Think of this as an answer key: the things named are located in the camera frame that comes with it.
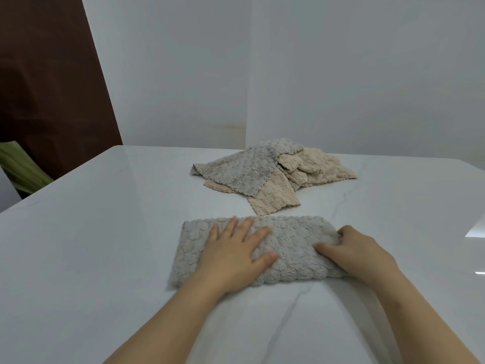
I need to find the grey fluffy towel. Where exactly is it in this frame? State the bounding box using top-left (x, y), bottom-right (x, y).
top-left (168, 215), bottom-right (353, 289)
top-left (190, 138), bottom-right (304, 198)

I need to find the white cabinet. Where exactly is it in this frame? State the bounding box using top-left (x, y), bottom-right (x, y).
top-left (0, 166), bottom-right (22, 213)

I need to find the white marble table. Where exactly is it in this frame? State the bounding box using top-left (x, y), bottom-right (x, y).
top-left (0, 145), bottom-right (485, 364)

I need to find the person's right hand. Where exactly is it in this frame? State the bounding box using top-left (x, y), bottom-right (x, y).
top-left (313, 224), bottom-right (402, 287)

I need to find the person's left forearm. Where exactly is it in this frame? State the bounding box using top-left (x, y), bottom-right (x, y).
top-left (102, 278), bottom-right (228, 364)

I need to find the green folded umbrella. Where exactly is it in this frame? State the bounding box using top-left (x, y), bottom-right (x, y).
top-left (0, 141), bottom-right (55, 195)

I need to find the person's left hand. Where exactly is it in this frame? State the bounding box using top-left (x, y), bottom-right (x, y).
top-left (191, 215), bottom-right (280, 296)

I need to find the person's right forearm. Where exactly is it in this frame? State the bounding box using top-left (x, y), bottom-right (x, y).
top-left (373, 268), bottom-right (480, 364)

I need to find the dark brown wooden door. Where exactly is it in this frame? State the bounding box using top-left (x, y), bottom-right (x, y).
top-left (0, 0), bottom-right (124, 180)

